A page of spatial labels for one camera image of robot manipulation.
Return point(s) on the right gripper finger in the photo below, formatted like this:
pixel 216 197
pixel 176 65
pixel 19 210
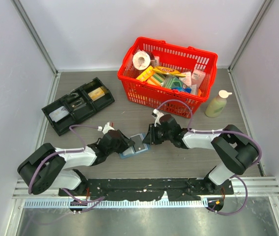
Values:
pixel 151 131
pixel 151 141

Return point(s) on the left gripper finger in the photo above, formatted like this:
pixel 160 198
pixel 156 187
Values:
pixel 120 150
pixel 126 142

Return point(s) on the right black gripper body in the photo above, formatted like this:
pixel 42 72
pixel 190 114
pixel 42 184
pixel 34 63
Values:
pixel 161 134

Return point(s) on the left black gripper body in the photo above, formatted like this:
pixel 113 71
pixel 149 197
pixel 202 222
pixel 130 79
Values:
pixel 113 149

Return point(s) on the dark brown credit card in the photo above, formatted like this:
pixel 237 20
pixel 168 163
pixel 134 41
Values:
pixel 139 145

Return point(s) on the blue leather card holder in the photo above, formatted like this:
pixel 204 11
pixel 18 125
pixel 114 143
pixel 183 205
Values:
pixel 130 152

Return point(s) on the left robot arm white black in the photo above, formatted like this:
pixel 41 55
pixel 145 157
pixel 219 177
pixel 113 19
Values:
pixel 49 166

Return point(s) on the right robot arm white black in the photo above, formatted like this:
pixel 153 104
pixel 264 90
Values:
pixel 236 150

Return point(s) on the white card in tray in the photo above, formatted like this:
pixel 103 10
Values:
pixel 58 114

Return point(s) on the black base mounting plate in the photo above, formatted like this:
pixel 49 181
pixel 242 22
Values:
pixel 150 189

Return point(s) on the green patterned packet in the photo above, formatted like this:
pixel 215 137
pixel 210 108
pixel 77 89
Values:
pixel 174 83

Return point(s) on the red plastic shopping basket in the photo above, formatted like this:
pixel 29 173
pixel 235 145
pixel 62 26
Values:
pixel 180 58

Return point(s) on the green lotion bottle white cap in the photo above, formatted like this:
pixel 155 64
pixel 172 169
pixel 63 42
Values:
pixel 216 106

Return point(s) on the yellow orange box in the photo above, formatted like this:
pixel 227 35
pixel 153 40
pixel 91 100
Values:
pixel 151 77

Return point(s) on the black compartment tray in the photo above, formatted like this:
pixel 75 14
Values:
pixel 79 106

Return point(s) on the yellow chips bag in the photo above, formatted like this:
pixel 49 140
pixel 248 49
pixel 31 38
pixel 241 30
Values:
pixel 167 71

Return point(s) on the pink white packet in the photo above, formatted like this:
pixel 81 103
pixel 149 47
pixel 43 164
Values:
pixel 197 77

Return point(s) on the white tape roll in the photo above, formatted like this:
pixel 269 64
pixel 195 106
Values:
pixel 141 60

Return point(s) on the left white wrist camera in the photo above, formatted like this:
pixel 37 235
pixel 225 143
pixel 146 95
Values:
pixel 106 128

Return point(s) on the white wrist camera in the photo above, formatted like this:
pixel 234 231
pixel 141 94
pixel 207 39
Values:
pixel 157 115
pixel 106 128

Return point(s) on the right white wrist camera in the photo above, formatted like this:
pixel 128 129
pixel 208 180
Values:
pixel 157 115

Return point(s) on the white slotted cable duct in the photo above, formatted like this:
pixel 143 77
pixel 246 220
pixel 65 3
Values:
pixel 163 203

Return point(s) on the aluminium frame rail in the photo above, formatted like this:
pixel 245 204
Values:
pixel 256 186

